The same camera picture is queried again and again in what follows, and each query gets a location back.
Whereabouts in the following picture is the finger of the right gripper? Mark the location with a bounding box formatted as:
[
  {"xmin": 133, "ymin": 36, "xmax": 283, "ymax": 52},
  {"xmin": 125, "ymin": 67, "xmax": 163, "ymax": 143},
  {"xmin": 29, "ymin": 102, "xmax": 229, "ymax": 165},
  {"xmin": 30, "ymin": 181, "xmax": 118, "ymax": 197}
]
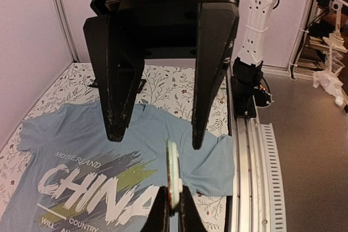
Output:
[{"xmin": 84, "ymin": 16, "xmax": 145, "ymax": 142}]

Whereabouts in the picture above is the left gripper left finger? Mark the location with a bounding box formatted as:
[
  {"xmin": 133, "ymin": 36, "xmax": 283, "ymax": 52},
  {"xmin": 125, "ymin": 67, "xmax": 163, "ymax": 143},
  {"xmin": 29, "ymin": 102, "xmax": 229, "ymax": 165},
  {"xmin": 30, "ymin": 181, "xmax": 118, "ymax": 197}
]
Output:
[{"xmin": 142, "ymin": 186, "xmax": 170, "ymax": 232}]

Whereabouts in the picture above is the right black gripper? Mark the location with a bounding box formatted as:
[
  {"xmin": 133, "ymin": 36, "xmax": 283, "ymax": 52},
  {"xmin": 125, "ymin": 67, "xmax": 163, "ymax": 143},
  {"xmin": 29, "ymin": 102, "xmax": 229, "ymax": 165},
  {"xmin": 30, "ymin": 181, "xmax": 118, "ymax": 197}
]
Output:
[{"xmin": 83, "ymin": 0, "xmax": 239, "ymax": 150}]

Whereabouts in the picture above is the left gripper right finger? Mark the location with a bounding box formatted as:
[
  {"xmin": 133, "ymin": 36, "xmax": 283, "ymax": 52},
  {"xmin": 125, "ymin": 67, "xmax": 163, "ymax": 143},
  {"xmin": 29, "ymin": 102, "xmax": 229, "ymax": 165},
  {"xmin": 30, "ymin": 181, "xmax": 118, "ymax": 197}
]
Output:
[{"xmin": 178, "ymin": 185, "xmax": 207, "ymax": 232}]

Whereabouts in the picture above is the round white brooch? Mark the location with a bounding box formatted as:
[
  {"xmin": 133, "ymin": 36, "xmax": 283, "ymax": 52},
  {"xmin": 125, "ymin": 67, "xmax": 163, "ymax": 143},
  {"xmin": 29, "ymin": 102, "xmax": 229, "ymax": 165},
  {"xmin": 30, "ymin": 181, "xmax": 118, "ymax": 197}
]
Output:
[{"xmin": 166, "ymin": 140, "xmax": 183, "ymax": 210}]

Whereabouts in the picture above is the light blue t-shirt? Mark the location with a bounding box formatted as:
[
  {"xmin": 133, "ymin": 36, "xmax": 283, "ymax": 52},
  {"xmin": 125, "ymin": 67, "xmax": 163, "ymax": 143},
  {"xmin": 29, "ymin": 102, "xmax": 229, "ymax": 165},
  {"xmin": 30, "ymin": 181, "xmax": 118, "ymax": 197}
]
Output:
[{"xmin": 1, "ymin": 102, "xmax": 234, "ymax": 231}]

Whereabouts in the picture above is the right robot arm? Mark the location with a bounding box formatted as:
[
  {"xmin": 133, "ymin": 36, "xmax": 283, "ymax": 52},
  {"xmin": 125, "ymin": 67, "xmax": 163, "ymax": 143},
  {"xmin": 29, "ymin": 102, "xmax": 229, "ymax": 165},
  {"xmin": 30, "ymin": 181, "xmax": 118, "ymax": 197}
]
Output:
[{"xmin": 83, "ymin": 0, "xmax": 278, "ymax": 149}]

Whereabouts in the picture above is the near black brooch frame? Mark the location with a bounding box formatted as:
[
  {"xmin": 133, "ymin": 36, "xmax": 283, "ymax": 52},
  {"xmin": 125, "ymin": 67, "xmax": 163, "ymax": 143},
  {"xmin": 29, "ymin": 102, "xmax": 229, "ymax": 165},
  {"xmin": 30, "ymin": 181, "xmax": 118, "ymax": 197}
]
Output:
[{"xmin": 137, "ymin": 79, "xmax": 147, "ymax": 93}]

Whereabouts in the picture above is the black brooch frame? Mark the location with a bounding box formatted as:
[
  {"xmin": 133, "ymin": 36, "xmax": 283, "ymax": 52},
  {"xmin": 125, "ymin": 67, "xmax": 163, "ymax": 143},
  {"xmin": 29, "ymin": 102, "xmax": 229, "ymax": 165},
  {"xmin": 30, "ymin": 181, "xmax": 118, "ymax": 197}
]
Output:
[
  {"xmin": 88, "ymin": 80, "xmax": 98, "ymax": 88},
  {"xmin": 137, "ymin": 79, "xmax": 147, "ymax": 93}
]

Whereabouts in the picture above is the far black brooch frame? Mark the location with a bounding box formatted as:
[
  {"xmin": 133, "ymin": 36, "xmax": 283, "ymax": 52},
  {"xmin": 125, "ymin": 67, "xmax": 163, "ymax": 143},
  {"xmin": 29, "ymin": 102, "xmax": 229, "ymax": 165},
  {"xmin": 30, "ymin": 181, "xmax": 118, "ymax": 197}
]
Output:
[{"xmin": 88, "ymin": 80, "xmax": 98, "ymax": 88}]

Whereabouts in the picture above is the left aluminium frame post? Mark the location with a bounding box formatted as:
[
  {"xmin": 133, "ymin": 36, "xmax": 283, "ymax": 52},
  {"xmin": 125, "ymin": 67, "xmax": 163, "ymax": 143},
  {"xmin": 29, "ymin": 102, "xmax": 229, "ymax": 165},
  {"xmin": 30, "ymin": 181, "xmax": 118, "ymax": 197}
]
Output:
[{"xmin": 52, "ymin": 0, "xmax": 81, "ymax": 62}]

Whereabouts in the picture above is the aluminium frame post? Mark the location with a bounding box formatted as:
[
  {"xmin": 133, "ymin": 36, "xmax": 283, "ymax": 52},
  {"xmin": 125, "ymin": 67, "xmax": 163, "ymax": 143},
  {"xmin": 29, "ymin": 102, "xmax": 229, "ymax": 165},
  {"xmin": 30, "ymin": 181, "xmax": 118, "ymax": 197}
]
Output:
[
  {"xmin": 52, "ymin": 0, "xmax": 81, "ymax": 62},
  {"xmin": 288, "ymin": 0, "xmax": 315, "ymax": 79}
]

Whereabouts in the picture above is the front aluminium rail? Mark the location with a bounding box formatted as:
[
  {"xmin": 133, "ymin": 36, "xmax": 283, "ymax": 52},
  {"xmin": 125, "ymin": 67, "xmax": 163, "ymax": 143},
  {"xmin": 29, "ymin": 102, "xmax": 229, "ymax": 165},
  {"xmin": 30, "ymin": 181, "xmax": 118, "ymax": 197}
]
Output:
[{"xmin": 225, "ymin": 77, "xmax": 287, "ymax": 231}]

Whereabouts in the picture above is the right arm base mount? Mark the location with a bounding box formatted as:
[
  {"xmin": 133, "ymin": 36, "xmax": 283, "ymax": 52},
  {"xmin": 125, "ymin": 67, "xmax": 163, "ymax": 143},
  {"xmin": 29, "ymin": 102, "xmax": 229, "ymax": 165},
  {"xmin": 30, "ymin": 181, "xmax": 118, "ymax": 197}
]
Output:
[{"xmin": 231, "ymin": 77, "xmax": 273, "ymax": 119}]

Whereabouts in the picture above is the right aluminium frame post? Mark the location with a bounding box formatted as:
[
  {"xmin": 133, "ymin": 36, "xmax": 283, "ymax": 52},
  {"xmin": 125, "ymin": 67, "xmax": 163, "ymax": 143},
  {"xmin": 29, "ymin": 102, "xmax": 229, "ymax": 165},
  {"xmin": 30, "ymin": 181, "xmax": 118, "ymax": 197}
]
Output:
[{"xmin": 288, "ymin": 0, "xmax": 315, "ymax": 79}]

